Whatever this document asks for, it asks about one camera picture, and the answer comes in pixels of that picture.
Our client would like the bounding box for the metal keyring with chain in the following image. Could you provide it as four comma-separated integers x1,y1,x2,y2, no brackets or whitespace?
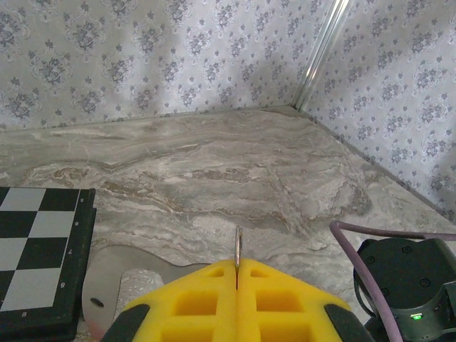
232,224,246,291

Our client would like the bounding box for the aluminium frame post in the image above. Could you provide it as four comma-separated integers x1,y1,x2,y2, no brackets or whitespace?
291,0,354,111

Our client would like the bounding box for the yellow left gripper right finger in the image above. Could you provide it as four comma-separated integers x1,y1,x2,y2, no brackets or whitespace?
236,258,377,342

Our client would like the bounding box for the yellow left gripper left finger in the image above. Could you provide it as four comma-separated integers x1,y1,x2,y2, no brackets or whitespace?
101,259,239,342

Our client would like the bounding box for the black and grey chessboard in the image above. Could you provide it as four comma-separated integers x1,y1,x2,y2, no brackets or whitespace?
0,187,98,342

